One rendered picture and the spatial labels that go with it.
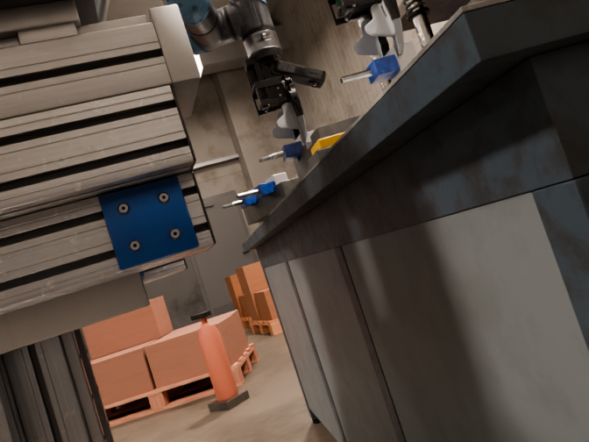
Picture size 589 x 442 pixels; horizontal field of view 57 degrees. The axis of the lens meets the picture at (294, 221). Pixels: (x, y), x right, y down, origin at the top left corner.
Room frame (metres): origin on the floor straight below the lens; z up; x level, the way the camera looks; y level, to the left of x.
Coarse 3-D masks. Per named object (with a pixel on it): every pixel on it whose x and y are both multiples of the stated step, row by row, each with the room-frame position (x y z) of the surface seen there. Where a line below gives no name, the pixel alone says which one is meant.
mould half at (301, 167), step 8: (344, 120) 0.97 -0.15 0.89; (352, 120) 0.98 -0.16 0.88; (320, 128) 0.97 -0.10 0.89; (328, 128) 0.97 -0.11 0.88; (336, 128) 0.97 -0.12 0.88; (344, 128) 0.97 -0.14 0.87; (312, 136) 1.01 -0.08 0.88; (320, 136) 0.96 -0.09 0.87; (328, 136) 0.97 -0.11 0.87; (304, 144) 1.08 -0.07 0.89; (312, 144) 1.02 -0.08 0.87; (304, 152) 1.10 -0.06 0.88; (296, 160) 1.19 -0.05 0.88; (304, 160) 1.12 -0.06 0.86; (296, 168) 1.21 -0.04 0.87; (304, 168) 1.14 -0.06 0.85
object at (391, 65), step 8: (392, 48) 0.87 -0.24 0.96; (408, 48) 0.87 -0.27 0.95; (384, 56) 0.91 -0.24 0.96; (392, 56) 0.87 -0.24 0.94; (400, 56) 0.87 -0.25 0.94; (408, 56) 0.87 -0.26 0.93; (376, 64) 0.86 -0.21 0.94; (384, 64) 0.87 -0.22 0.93; (392, 64) 0.87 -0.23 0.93; (400, 64) 0.87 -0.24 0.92; (360, 72) 0.88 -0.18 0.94; (368, 72) 0.88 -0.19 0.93; (376, 72) 0.87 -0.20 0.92; (384, 72) 0.87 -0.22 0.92; (392, 72) 0.87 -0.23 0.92; (400, 72) 0.87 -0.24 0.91; (344, 80) 0.87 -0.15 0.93; (352, 80) 0.87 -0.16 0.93; (376, 80) 0.89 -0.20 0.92; (384, 80) 0.90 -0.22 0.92; (392, 80) 0.91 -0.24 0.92
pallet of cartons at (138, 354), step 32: (128, 320) 3.92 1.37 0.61; (160, 320) 4.03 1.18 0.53; (224, 320) 3.64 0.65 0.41; (96, 352) 3.92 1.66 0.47; (128, 352) 3.56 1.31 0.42; (160, 352) 3.54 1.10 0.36; (192, 352) 3.52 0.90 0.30; (256, 352) 4.22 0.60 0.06; (128, 384) 3.55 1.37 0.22; (160, 384) 3.54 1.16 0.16; (128, 416) 3.59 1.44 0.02
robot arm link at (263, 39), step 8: (256, 32) 1.11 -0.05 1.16; (264, 32) 1.12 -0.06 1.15; (272, 32) 1.13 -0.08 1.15; (248, 40) 1.12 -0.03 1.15; (256, 40) 1.12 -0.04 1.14; (264, 40) 1.11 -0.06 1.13; (272, 40) 1.12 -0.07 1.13; (248, 48) 1.13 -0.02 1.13; (256, 48) 1.12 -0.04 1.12; (264, 48) 1.12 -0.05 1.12; (272, 48) 1.12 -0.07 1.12; (280, 48) 1.15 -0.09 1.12; (248, 56) 1.14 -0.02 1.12
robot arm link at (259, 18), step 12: (240, 0) 1.12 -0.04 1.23; (252, 0) 1.11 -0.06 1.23; (264, 0) 1.13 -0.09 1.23; (228, 12) 1.12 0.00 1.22; (240, 12) 1.12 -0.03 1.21; (252, 12) 1.11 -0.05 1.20; (264, 12) 1.12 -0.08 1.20; (240, 24) 1.12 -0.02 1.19; (252, 24) 1.11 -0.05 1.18; (264, 24) 1.12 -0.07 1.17; (240, 36) 1.15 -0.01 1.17
